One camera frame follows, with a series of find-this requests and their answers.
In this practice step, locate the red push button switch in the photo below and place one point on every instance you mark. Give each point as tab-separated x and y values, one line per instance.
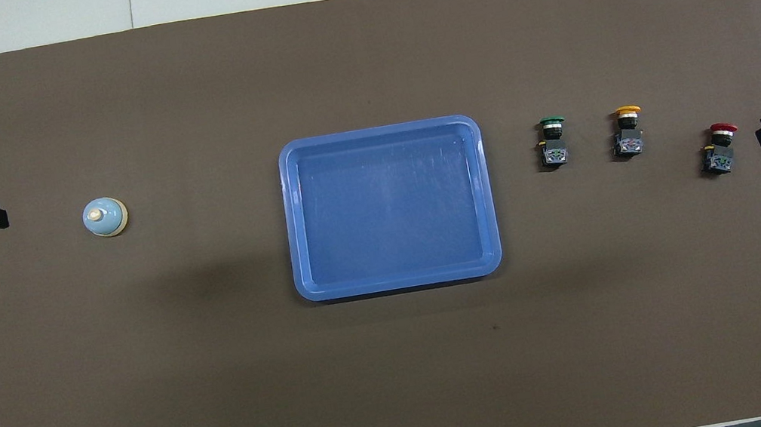
719	156

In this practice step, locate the yellow push button switch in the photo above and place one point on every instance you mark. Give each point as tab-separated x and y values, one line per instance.
628	140

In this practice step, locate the green push button switch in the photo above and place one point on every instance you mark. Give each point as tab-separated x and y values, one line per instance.
554	151

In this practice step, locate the light blue desk bell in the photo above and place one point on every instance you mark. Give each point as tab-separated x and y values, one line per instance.
104	217

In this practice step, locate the blue plastic tray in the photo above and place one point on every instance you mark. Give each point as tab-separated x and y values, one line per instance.
393	242

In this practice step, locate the brown table mat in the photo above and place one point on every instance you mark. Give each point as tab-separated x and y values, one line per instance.
406	377

